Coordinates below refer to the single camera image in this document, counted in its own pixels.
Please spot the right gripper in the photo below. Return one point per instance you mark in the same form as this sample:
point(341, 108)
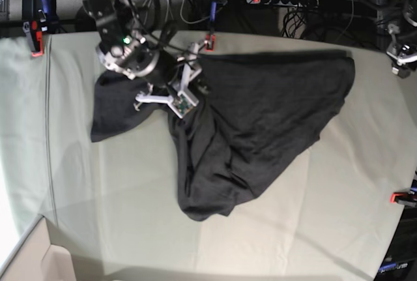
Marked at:
point(179, 99)

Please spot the black t-shirt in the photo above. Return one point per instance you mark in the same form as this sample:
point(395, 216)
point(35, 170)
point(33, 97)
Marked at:
point(256, 113)

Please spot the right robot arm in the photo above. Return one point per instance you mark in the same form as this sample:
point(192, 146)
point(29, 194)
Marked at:
point(128, 47)

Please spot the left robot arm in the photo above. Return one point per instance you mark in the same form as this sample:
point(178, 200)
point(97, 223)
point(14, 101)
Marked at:
point(402, 31)

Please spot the middle black orange clamp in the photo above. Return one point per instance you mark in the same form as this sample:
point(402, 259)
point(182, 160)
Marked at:
point(210, 37)

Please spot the black orange clamp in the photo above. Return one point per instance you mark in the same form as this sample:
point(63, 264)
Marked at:
point(37, 16)
point(407, 198)
point(210, 37)

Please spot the left black orange clamp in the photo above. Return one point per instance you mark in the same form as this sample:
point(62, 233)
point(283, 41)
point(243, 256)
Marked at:
point(37, 16)

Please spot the cardboard box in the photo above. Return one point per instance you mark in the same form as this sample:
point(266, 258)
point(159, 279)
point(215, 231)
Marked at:
point(36, 258)

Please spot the right black orange clamp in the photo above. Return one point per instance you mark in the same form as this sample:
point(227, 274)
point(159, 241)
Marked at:
point(407, 198)

